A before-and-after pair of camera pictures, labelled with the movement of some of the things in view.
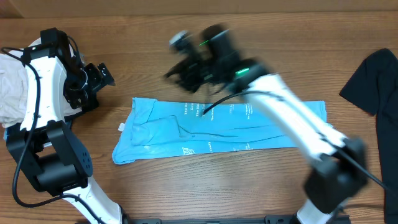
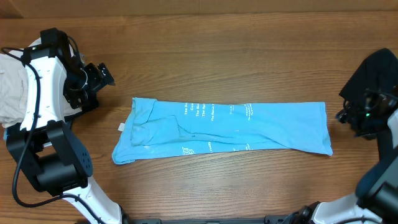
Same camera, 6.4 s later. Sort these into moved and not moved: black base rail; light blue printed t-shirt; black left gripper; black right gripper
Moved: black right gripper
Not moved: black left gripper; black base rail; light blue printed t-shirt
